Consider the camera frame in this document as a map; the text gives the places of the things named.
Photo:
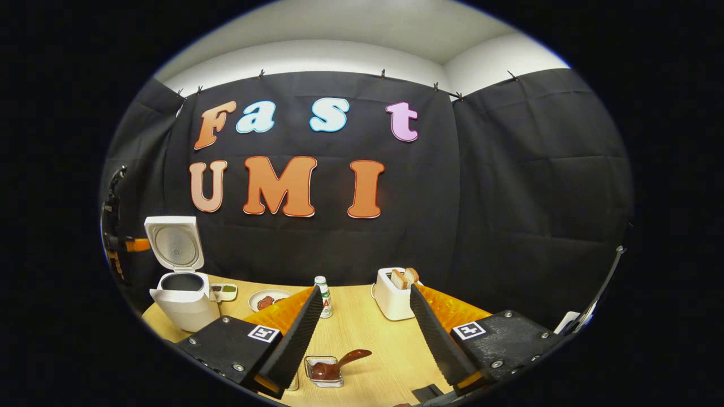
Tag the white divided seasoning dish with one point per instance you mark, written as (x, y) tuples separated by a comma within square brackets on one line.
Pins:
[(224, 291)]

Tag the red meat piece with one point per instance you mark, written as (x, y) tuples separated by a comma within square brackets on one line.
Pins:
[(265, 302)]

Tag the white toaster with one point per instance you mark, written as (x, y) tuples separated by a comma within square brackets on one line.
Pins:
[(390, 302)]

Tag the bread slice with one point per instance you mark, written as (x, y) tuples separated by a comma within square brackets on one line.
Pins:
[(398, 279), (412, 275)]

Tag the brown wooden spoon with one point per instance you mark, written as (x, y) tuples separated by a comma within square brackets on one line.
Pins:
[(339, 364)]

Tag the white drink bottle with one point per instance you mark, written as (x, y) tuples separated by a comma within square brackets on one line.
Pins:
[(323, 297)]

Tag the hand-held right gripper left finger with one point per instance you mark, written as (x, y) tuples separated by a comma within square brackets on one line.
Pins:
[(297, 333)]

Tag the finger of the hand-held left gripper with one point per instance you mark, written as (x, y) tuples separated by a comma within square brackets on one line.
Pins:
[(138, 245)]

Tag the white round plate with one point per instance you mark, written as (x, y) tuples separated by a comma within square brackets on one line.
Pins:
[(277, 295)]

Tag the white rice cooker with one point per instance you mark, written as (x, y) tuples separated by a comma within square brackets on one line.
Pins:
[(186, 308)]

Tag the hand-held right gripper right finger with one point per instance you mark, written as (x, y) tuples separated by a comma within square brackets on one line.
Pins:
[(438, 339)]

